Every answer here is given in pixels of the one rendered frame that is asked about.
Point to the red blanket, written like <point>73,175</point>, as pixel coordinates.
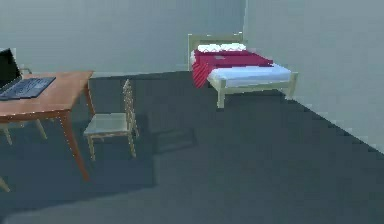
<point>230,60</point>

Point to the white pillow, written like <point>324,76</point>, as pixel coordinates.
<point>209,48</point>
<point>234,46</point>

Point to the pale wooden bed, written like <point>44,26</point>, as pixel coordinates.
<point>250,76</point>

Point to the pale wooden chair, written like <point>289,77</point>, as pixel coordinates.
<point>111,122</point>
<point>40,129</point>

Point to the brown wooden table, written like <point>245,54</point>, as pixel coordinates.
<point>60,96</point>

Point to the black laptop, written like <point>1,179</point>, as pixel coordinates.
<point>20,87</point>

